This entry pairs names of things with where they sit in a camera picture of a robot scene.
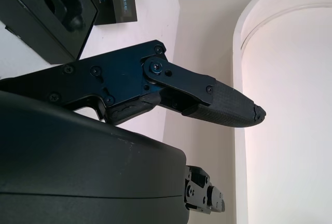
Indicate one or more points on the black camera box base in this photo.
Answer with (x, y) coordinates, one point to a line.
(28, 14)

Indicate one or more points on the white rounded pillar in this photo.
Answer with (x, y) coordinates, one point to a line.
(285, 104)

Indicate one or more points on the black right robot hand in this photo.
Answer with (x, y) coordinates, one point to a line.
(77, 156)

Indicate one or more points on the black RealSense box lid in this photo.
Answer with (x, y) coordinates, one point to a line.
(114, 1)

